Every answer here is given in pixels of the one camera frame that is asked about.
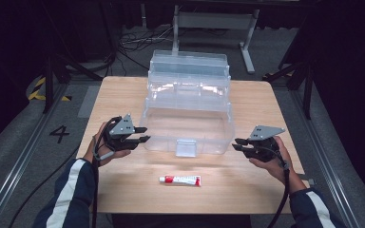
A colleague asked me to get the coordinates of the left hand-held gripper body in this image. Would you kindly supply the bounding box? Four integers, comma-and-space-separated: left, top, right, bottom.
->
103, 113, 141, 152

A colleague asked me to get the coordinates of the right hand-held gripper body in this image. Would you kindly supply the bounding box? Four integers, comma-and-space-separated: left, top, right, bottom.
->
244, 125, 286, 163

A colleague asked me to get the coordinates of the clear plastic storage box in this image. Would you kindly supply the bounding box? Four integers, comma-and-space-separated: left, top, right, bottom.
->
139, 49, 236, 159

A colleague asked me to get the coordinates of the white red ointment tube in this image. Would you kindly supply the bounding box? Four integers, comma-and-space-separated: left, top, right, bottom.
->
159, 175, 202, 188

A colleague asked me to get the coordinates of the person's right hand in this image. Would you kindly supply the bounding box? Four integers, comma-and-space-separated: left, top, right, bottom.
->
249, 136, 299, 188

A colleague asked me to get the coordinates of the person's left hand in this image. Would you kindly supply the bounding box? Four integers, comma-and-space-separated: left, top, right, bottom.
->
84, 121, 132, 167

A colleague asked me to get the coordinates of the black tripod stand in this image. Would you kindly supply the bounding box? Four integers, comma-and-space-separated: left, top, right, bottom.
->
261, 56, 318, 121
41, 0, 105, 114

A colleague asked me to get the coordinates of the right hand-held gripper cable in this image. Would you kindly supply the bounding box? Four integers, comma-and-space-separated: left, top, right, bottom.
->
259, 144, 291, 228

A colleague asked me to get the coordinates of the hand-held gripper cable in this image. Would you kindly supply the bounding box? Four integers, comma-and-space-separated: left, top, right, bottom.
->
259, 144, 291, 228
89, 116, 122, 228

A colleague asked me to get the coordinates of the left hand-held gripper cable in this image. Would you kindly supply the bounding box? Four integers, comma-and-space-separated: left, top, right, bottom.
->
89, 116, 122, 228

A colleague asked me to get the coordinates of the grey metal floor rail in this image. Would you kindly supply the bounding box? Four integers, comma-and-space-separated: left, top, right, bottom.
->
288, 88, 363, 228
0, 81, 71, 228

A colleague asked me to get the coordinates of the tangle of black floor cables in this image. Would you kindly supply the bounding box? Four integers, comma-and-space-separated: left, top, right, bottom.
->
106, 24, 176, 79

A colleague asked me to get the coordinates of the black floor cable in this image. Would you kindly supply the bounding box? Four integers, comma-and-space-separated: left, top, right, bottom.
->
8, 144, 81, 228

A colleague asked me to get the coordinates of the grey metal table frame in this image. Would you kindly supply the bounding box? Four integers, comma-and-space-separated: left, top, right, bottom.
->
169, 4, 260, 75

